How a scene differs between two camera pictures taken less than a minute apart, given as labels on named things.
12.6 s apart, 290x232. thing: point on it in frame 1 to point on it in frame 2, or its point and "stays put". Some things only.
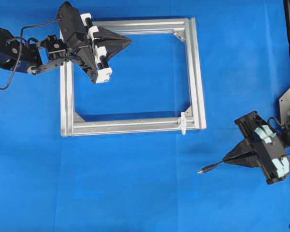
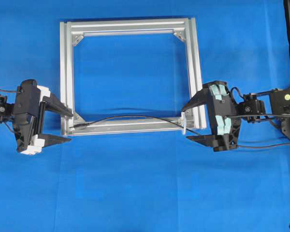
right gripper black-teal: [268, 152] to [222, 108]
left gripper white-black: [78, 29] to [27, 109]
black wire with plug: [208, 167] to [182, 122]
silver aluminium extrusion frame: [194, 120] stays put
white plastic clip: [183, 123] stays put
